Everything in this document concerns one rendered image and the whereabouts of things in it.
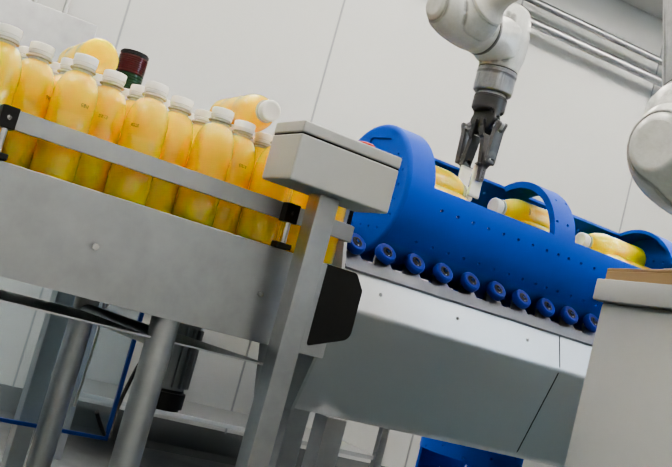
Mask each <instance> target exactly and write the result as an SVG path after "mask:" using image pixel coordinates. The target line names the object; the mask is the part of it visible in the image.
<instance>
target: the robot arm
mask: <svg viewBox="0 0 672 467"><path fill-rule="evenodd" d="M516 1H518V0H428V1H427V4H426V14H427V17H428V21H429V24H430V25H431V27H432V28H433V29H434V30H435V31H436V32H437V33H438V34H439V35H440V36H441V37H443V38H444V39H445V40H447V41H448V42H450V43H451V44H453V45H454V46H456V47H458V48H460V49H462V50H466V51H468V52H470V53H471V54H473V55H474V57H475V58H476V59H477V60H478V61H479V65H478V68H477V74H476V77H475V81H474V85H473V90H474V92H475V94H474V98H473V102H472V106H471V107H472V109H473V111H474V113H473V116H472V117H471V120H470V122H468V123H464V122H463V123H462V124H461V135H460V140H459V144H458V149H457V153H456V158H455V163H457V164H458V165H459V166H460V169H459V173H458V177H459V178H460V180H461V181H462V182H463V184H464V185H465V186H467V187H468V185H469V187H468V191H467V196H469V197H472V198H474V199H478V198H479V194H480V190H481V186H482V182H483V181H484V177H485V173H486V169H488V167H489V166H494V165H495V162H496V158H497V155H498V151H499V148H500V144H501V141H502V137H503V134H504V132H505V130H506V128H507V126H508V124H507V123H504V122H502V121H500V117H501V116H503V115H504V113H505V109H506V105H507V100H509V99H511V97H512V94H513V90H514V86H515V83H516V80H517V75H518V72H519V70H520V68H521V67H522V65H523V63H524V60H525V57H526V53H527V50H528V45H529V40H530V31H531V19H530V14H529V12H528V10H527V9H526V8H524V7H523V6H521V5H519V4H516V3H515V2H516ZM474 134H475V135H474ZM476 135H477V136H476ZM479 143H480V145H479ZM478 146H479V152H478V160H477V162H475V165H474V166H473V168H471V164H472V162H473V159H474V156H475V154H476V151H477V149H478ZM626 153H627V163H628V167H629V171H630V173H631V176H632V178H633V180H634V181H635V183H636V185H637V186H638V187H639V189H640V190H641V191H642V192H643V193H644V194H645V195H646V196H647V197H648V198H649V199H650V200H651V201H652V202H654V203H655V204H656V205H657V206H659V207H660V208H661V209H663V210H664V211H666V212H667V213H669V214H670V215H672V0H663V45H662V88H661V89H660V90H659V91H657V92H656V93H655V94H654V95H653V96H652V97H651V98H650V100H649V101H648V102H647V104H646V107H645V112H644V115H643V116H642V117H641V118H640V119H639V120H638V121H637V123H636V124H635V126H634V127H633V129H632V131H631V134H630V136H629V139H628V143H627V151H626ZM490 158H491V160H490ZM472 170H473V171H472ZM471 174H472V175H471ZM470 177H471V179H470ZM469 181H470V183H469Z"/></svg>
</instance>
